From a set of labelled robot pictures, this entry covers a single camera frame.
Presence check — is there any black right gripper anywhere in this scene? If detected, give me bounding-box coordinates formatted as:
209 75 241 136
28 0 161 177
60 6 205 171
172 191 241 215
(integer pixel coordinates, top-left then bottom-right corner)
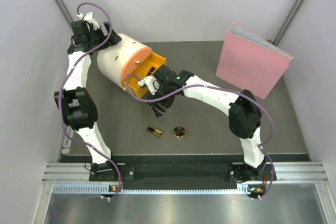
146 85 175 118

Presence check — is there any gold lipstick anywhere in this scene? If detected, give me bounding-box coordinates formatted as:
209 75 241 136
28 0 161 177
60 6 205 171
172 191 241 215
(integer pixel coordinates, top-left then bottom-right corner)
146 67 156 76
146 126 163 137

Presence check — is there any cream round drawer organizer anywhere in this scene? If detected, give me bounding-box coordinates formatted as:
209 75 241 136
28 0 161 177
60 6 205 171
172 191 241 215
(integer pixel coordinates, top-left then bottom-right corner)
97 34 148 89

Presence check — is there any orange top drawer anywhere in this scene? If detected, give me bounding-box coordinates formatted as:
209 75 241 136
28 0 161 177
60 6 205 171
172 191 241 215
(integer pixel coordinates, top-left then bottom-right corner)
120 47 153 81

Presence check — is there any yellow drawer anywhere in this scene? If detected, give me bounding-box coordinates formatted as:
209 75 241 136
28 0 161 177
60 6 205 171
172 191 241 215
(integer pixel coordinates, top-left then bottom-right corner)
128 52 167 98

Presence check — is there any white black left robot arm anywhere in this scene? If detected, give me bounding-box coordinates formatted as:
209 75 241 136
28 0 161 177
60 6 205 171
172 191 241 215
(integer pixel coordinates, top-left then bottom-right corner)
54 17 122 183

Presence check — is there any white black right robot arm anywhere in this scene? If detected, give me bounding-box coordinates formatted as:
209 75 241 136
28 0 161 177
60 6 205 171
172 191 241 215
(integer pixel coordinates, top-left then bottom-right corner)
138 66 266 183

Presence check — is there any round gold compact jar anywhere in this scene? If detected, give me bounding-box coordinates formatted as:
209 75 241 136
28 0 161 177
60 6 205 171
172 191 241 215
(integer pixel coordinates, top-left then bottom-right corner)
173 125 186 139

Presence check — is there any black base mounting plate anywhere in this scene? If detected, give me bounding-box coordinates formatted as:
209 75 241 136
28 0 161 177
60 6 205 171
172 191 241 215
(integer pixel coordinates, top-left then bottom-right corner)
89 163 278 183

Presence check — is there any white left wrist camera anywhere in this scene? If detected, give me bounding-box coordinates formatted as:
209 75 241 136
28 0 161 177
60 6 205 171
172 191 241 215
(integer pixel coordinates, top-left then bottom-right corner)
77 12 100 30

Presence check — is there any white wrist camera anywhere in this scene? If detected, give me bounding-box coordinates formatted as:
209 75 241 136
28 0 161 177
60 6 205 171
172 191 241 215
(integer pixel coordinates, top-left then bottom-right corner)
138 76 160 95
77 12 100 30

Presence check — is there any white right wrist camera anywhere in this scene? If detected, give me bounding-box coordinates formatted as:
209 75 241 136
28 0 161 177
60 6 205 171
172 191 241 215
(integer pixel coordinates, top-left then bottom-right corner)
138 76 160 95

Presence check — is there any pink ring binder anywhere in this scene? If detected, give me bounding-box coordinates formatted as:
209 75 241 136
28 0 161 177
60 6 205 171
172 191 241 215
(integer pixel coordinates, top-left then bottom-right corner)
216 23 293 99

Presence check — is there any grey slotted cable duct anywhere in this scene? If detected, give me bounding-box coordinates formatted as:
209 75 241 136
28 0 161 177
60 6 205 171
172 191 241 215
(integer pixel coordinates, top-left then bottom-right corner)
52 183 265 195

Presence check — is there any aluminium frame rail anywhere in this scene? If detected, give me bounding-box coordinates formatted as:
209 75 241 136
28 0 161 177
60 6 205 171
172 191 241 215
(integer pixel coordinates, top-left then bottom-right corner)
43 162 328 184

